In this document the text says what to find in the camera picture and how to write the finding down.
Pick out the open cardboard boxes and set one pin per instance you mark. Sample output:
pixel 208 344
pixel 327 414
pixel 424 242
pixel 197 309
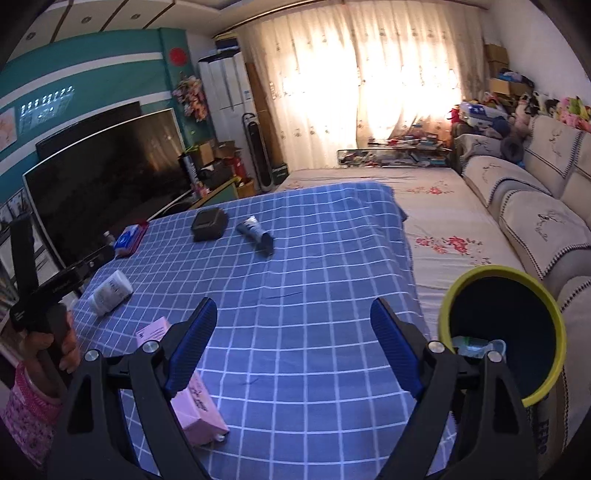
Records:
pixel 207 154

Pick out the cream embroidered curtain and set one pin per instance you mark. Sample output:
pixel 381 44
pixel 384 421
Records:
pixel 369 78

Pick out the pink cardboard box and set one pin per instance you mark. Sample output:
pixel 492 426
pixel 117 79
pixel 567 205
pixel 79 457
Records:
pixel 203 410

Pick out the cluttered glass table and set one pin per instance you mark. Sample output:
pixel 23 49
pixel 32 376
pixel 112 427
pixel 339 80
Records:
pixel 397 154

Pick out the small black box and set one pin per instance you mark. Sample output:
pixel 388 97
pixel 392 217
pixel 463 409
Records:
pixel 280 175

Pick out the pile of stuffed toys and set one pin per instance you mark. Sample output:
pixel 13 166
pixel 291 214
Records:
pixel 503 115

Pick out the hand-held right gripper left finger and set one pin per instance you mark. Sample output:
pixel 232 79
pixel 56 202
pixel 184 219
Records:
pixel 194 346

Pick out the floral bed sheet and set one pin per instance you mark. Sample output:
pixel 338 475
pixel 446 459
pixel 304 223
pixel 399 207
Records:
pixel 438 212

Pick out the dark square box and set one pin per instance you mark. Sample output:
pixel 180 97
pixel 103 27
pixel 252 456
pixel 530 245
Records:
pixel 210 224

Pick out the red round wall sticker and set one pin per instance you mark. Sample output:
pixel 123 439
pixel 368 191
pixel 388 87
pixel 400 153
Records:
pixel 178 56

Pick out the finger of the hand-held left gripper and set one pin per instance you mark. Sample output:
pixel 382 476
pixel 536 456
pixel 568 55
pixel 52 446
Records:
pixel 101 258

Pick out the stacked cardboard boxes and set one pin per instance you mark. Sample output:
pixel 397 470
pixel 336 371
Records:
pixel 501 64

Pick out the pink wall picture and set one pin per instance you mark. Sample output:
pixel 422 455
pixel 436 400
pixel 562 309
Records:
pixel 7 129

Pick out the beige embroidered sofa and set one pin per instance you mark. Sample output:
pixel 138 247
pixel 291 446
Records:
pixel 531 207

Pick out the artificial flower bunch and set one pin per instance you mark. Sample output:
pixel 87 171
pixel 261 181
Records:
pixel 190 97

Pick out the yellow green television stand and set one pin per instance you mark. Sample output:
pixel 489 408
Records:
pixel 217 194

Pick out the person's left forearm pink sleeve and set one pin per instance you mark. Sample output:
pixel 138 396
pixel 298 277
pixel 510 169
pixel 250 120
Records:
pixel 27 415

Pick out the yellow bucket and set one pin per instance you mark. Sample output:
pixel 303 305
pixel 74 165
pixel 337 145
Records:
pixel 245 189

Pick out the black tower fan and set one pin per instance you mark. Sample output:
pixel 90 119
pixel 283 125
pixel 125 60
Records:
pixel 257 152

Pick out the white pill bottle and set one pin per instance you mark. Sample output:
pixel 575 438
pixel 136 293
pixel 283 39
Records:
pixel 111 293

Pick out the person's left hand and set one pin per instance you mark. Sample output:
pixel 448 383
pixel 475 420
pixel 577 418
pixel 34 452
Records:
pixel 69 346

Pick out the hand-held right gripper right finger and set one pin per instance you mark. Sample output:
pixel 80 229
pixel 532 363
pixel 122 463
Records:
pixel 397 350

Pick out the grey toothpaste tube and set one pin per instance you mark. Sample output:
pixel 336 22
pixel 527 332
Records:
pixel 254 230

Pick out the yellow-rimmed waste bin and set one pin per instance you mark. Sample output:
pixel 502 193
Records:
pixel 503 309

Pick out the large curved television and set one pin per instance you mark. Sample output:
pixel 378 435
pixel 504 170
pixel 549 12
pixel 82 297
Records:
pixel 106 180

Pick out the white standing air conditioner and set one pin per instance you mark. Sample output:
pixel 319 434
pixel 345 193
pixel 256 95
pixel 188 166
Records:
pixel 226 101

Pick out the blue checked blanket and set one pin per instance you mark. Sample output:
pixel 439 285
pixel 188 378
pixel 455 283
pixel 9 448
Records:
pixel 300 300

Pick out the clear water bottle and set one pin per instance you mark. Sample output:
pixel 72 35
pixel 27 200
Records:
pixel 109 236

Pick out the blue wet wipes pack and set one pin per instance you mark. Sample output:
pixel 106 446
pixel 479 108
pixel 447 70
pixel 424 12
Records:
pixel 142 230

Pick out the black flat screen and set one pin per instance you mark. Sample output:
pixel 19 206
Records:
pixel 83 127

